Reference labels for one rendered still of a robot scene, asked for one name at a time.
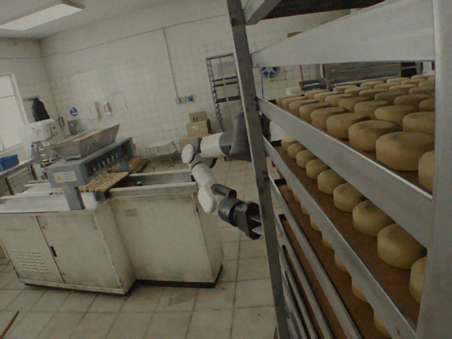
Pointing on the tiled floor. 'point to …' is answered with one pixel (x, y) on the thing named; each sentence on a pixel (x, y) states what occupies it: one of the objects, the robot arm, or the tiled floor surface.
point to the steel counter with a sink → (14, 173)
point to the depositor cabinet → (67, 247)
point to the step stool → (163, 151)
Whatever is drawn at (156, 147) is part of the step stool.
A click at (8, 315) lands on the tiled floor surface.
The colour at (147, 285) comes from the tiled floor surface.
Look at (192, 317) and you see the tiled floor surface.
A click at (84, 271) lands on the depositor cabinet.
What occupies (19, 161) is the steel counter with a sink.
